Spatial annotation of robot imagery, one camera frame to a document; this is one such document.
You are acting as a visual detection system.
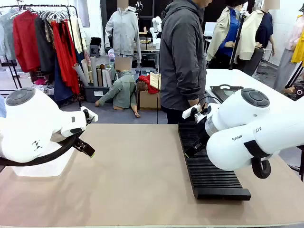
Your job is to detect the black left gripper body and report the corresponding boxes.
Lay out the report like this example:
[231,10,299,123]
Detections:
[71,136,84,150]

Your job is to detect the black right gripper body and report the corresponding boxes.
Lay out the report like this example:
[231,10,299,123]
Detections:
[194,117,211,148]

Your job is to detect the black plastic serving tray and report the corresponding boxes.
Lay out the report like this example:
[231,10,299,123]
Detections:
[210,85,245,103]

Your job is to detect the black slotted PCB rack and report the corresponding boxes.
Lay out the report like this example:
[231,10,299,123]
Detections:
[177,123,252,201]

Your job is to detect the grey storage bin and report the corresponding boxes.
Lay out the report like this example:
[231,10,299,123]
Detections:
[84,85,112,103]

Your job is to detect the navy hanging garment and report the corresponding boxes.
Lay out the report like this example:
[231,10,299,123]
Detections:
[54,57,74,103]

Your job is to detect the brown cardboard box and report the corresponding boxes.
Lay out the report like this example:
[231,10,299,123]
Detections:
[139,90,162,110]

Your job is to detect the seated mannequin green hoodie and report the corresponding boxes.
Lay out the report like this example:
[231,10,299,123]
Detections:
[95,70,141,118]

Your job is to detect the grey paper roll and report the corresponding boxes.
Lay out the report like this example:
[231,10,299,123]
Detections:
[72,63,90,87]

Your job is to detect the light wooden board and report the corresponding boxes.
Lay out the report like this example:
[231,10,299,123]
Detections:
[149,72,162,91]

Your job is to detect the red cloth pile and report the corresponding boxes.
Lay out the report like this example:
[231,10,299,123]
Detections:
[139,75,160,95]

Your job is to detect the person in grey jacket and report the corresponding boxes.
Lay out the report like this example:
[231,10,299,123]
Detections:
[159,0,213,124]

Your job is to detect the light blue cloth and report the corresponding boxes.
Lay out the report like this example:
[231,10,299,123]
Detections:
[0,95,7,119]

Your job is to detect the long red hanging dress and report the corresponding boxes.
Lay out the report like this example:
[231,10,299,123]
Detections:
[51,20,80,95]

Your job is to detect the dark grey hanging garment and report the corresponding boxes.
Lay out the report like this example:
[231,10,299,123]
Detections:
[35,15,57,74]

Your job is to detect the black tripod pole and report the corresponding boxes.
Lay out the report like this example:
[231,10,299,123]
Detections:
[229,10,247,71]

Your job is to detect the black stand legs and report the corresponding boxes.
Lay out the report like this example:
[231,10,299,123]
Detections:
[288,144,304,182]

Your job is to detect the grey skirt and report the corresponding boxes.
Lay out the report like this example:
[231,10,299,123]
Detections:
[273,48,299,92]

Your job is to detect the mannequin beige coat blue shirt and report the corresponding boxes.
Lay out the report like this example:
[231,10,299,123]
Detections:
[206,6,245,62]

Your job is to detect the cream hanging garment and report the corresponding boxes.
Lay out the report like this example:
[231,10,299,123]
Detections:
[70,16,84,54]

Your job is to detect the mannequin cream jacket navy top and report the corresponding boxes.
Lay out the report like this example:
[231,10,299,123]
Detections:
[237,9,276,61]

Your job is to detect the red shirt on hanger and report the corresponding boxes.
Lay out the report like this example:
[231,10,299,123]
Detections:
[13,10,41,73]

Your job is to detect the yellow garment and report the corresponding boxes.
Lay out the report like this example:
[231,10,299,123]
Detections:
[291,30,304,64]

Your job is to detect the light grey shirt on hanger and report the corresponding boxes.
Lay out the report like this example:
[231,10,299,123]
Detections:
[0,9,18,61]

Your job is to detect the black clothes rack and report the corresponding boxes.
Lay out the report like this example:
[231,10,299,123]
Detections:
[0,4,84,109]

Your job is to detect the mannequin in pink top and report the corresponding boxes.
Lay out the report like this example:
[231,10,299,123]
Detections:
[285,14,304,52]

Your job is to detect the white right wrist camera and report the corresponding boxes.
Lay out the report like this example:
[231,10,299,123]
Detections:
[182,105,200,119]

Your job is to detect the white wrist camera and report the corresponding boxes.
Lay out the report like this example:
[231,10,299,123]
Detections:
[80,106,99,123]
[182,105,200,119]

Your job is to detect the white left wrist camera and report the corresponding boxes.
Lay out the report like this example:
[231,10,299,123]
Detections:
[80,106,99,123]

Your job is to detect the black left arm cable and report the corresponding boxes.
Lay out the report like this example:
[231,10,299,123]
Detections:
[0,133,83,167]

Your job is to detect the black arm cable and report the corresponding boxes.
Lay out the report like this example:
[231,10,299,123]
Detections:
[251,156,271,179]
[0,133,83,167]

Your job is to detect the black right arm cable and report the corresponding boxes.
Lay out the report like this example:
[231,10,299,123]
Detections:
[251,156,271,179]

